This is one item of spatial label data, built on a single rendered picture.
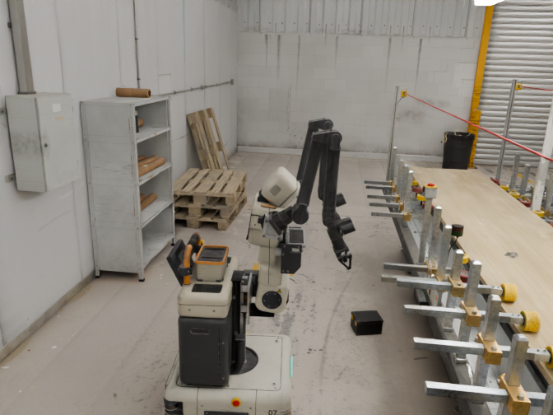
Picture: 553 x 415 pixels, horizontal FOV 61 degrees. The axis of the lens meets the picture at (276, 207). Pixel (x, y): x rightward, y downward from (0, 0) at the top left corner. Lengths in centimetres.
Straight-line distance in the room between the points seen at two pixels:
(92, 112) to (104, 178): 54
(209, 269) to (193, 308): 22
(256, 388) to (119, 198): 220
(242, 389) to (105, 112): 247
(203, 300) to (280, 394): 65
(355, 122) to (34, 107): 767
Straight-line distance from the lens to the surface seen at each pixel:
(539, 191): 406
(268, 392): 262
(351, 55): 1002
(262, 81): 1014
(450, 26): 1030
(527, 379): 217
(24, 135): 338
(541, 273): 282
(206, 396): 263
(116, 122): 407
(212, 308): 237
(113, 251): 440
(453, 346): 187
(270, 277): 244
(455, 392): 166
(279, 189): 229
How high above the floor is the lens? 191
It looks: 17 degrees down
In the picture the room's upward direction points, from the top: 2 degrees clockwise
